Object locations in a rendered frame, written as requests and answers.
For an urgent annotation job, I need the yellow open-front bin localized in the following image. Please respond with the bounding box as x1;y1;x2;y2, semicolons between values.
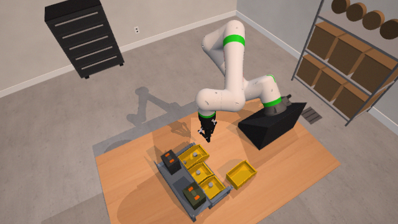
188;162;213;185
178;144;209;170
199;175;225;200
226;160;257;190

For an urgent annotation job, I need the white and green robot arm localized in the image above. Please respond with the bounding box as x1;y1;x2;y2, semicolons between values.
195;20;292;124

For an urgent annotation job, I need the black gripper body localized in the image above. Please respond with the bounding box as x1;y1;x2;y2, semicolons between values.
201;122;214;131

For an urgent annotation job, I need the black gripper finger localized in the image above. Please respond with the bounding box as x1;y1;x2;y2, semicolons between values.
208;121;217;138
198;128;210;143

